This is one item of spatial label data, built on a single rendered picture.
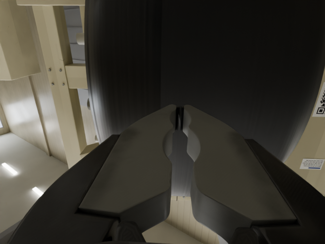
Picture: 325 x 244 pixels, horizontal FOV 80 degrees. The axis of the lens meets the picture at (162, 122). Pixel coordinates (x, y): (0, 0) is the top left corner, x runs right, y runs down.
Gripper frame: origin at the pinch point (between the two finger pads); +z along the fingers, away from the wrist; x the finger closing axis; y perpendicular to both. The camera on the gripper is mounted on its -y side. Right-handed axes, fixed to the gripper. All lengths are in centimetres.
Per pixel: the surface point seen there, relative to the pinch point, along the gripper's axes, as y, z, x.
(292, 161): 26.8, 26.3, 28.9
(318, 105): 12.6, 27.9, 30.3
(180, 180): 16.5, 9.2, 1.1
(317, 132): 19.0, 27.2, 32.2
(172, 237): 592, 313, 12
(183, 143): 8.8, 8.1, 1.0
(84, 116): 333, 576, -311
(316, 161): 27, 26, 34
